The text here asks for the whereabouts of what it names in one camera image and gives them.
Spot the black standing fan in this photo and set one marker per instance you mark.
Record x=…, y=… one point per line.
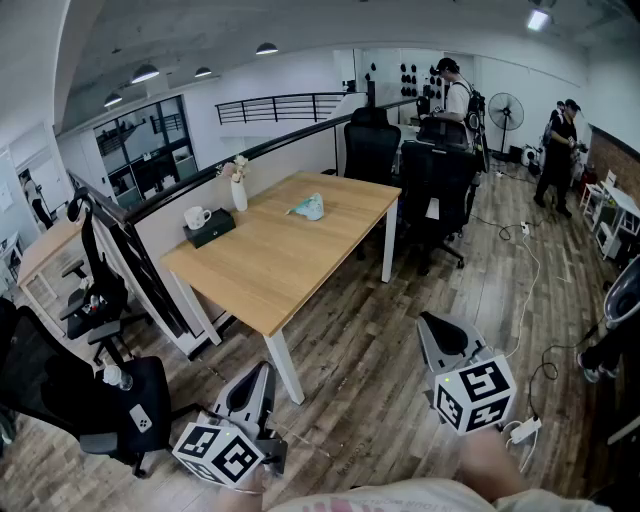
x=506, y=112

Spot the white smartphone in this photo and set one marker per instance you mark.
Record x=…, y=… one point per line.
x=141, y=418

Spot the black framed glass wall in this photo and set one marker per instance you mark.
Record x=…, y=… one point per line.
x=150, y=150

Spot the pink and cream flower bouquet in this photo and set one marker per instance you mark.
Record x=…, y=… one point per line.
x=236, y=167

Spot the person's left forearm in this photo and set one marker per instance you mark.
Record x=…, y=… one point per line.
x=250, y=480

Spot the ceiling light panel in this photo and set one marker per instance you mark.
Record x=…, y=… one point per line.
x=538, y=20

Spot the dark green tissue box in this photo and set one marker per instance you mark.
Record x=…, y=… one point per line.
x=215, y=231

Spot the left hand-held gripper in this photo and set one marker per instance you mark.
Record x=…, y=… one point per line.
x=220, y=455

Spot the white vase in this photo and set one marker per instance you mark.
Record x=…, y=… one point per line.
x=239, y=197

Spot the white wooden chair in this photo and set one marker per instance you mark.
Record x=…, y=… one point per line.
x=592, y=195

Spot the white power strip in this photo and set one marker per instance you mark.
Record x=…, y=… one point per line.
x=525, y=431
x=525, y=228

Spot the beige partition with black rail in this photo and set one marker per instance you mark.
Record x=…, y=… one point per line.
x=280, y=162

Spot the dark pendant lamp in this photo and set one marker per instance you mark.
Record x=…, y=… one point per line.
x=113, y=100
x=145, y=75
x=267, y=49
x=203, y=72

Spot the light blue cloth pouch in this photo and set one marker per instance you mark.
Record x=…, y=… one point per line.
x=307, y=207

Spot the white mug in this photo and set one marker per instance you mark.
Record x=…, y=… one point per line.
x=196, y=219

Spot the black office chair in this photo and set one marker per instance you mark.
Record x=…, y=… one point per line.
x=435, y=195
x=442, y=132
x=105, y=290
x=60, y=390
x=372, y=145

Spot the person's right forearm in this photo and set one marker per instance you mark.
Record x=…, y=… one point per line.
x=490, y=465

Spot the group of black wall-hung items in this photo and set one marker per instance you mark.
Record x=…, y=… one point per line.
x=406, y=78

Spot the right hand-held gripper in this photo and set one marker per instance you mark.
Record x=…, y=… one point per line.
x=475, y=395

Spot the person's white printed shirt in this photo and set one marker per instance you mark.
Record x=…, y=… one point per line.
x=400, y=500

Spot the black metal balcony railing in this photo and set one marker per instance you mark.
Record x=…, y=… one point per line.
x=275, y=107

